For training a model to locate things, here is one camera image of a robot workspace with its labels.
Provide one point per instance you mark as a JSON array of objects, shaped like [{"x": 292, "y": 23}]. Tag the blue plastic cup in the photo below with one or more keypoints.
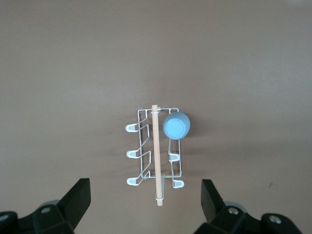
[{"x": 176, "y": 125}]

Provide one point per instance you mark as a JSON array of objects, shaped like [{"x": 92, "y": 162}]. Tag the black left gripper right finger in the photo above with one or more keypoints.
[{"x": 219, "y": 214}]

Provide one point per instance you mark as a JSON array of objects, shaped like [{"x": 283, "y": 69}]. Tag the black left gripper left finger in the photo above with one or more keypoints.
[{"x": 65, "y": 214}]

